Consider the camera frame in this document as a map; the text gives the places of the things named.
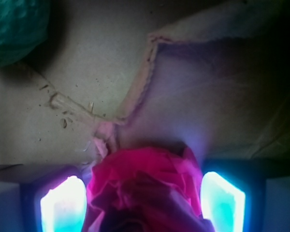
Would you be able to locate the red paper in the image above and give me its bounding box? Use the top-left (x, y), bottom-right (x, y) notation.
top-left (82, 147), bottom-right (214, 232)

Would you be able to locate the green dimpled ball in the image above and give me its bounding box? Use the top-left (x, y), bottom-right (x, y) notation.
top-left (0, 0), bottom-right (51, 67)

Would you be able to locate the brown paper bag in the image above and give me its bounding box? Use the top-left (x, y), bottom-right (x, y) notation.
top-left (0, 0), bottom-right (290, 165)

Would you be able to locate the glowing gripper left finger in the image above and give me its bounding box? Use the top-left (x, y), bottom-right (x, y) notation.
top-left (21, 169), bottom-right (88, 232)

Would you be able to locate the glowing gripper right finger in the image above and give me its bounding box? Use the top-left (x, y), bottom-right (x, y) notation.
top-left (199, 159), bottom-right (266, 232)

